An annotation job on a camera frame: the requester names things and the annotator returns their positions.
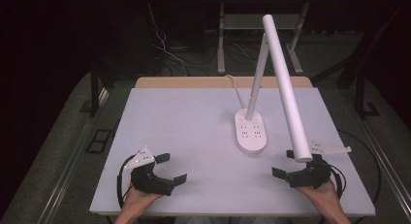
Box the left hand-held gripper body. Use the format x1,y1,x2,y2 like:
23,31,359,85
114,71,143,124
123,145,177,197

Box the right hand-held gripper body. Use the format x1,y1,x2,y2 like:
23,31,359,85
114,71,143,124
286,141,353,189

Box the person's left hand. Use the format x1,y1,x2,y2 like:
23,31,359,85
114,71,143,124
122,182,163,215

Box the person's right hand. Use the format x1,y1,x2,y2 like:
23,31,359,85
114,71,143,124
295,178,344,216

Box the white table board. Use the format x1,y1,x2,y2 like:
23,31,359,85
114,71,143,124
88,86,376,217

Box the white desk lamp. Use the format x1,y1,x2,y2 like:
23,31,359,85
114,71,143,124
234,14,314,164

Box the black metal stand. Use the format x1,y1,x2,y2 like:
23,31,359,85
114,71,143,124
310,0,411,120
89,61,111,118

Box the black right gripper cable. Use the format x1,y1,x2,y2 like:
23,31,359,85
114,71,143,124
329,165,347,200

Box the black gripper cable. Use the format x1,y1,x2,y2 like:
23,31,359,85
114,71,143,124
329,165,347,200
116,154,136,209

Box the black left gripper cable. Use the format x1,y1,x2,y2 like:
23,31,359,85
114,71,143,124
116,154,136,209

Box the long black cable loop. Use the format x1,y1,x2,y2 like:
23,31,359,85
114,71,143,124
336,129,383,207

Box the white lamp power cable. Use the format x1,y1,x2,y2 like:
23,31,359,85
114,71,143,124
224,74,247,112

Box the white cables on floor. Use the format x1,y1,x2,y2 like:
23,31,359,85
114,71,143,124
143,0,191,77

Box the grey metal table frame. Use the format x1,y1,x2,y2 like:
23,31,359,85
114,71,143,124
216,1,310,76

